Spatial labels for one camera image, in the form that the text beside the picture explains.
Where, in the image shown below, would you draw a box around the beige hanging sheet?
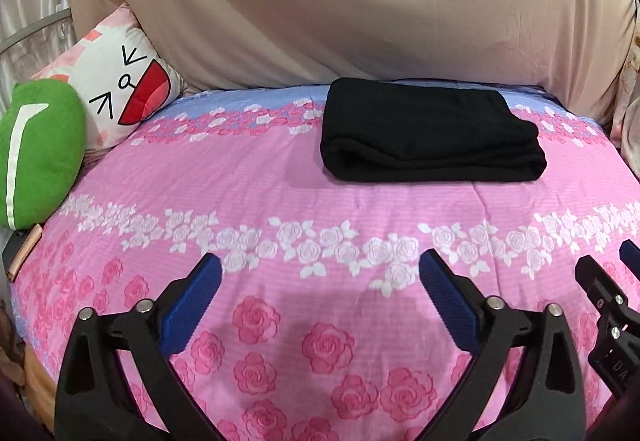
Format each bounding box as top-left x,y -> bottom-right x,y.
67,0 -> 638,126

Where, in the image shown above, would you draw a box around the black pants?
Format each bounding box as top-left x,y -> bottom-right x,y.
320,77 -> 547,184

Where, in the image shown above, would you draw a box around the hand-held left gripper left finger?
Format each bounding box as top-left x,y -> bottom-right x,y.
55,253 -> 223,441

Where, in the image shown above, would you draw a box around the rose gold phone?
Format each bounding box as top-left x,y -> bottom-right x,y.
2,223 -> 45,282

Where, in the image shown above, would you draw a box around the grey metal bed rail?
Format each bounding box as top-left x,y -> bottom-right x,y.
0,6 -> 73,56

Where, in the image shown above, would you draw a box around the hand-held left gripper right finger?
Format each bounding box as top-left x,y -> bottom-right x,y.
419,249 -> 587,441

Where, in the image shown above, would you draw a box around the green plush pillow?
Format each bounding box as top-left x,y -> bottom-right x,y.
0,80 -> 88,229

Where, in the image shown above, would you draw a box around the tan crumpled cloth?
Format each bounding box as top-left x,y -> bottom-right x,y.
0,306 -> 26,387

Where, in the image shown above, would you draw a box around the white cat face pillow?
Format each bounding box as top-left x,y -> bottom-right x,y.
30,3 -> 190,152

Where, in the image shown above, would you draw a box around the pale floral cloth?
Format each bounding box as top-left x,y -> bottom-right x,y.
610,1 -> 640,162

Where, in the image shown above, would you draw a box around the pink floral blanket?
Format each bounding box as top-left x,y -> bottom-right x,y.
10,81 -> 640,441

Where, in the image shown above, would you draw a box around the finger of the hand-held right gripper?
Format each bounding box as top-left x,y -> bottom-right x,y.
619,240 -> 640,274
575,257 -> 632,322

